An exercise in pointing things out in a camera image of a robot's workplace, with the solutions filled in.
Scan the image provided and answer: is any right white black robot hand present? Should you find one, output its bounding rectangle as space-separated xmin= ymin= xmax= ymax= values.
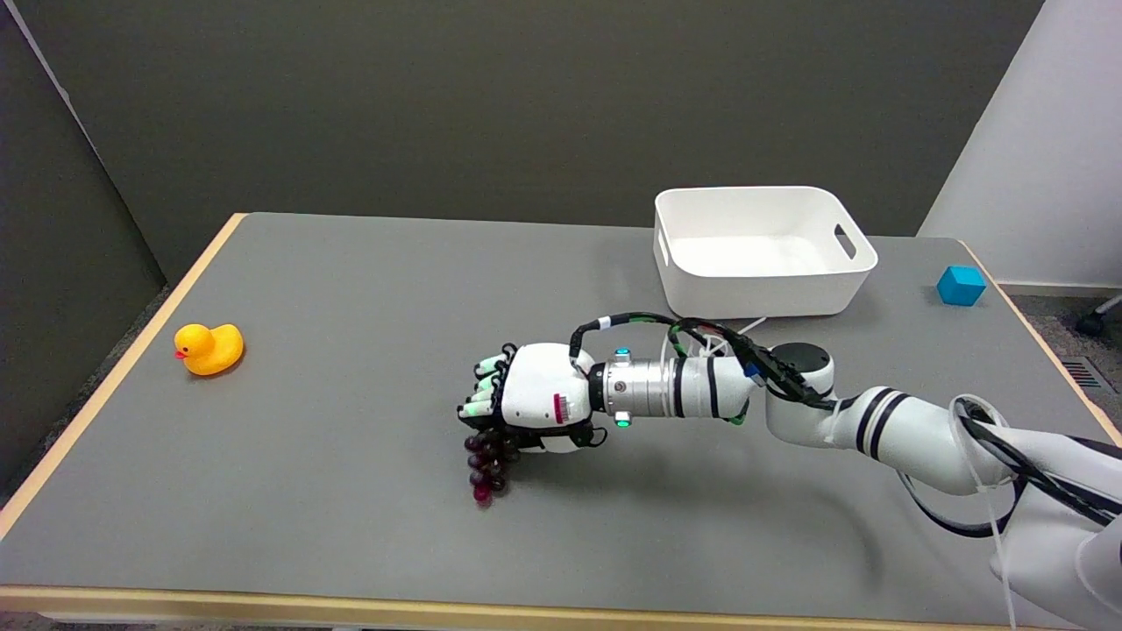
xmin=457 ymin=342 xmax=607 ymax=455

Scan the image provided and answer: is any dark purple grape bunch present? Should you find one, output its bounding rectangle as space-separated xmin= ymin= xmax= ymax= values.
xmin=465 ymin=426 xmax=522 ymax=507

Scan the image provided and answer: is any white plastic bin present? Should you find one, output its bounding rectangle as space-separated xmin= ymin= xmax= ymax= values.
xmin=653 ymin=185 xmax=879 ymax=322

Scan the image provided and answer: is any yellow rubber duck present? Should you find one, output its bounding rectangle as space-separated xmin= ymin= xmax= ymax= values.
xmin=173 ymin=323 xmax=245 ymax=378

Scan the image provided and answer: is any cyan foam cube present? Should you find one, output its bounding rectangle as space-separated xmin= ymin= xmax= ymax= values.
xmin=936 ymin=266 xmax=988 ymax=308

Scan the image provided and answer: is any metal floor vent grille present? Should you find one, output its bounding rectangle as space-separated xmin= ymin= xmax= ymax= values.
xmin=1062 ymin=358 xmax=1111 ymax=392

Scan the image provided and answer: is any black chair caster wheel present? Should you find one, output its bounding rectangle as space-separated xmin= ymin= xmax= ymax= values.
xmin=1076 ymin=294 xmax=1122 ymax=338

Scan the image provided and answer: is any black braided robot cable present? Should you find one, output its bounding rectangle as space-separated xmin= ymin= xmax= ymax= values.
xmin=568 ymin=311 xmax=1122 ymax=539

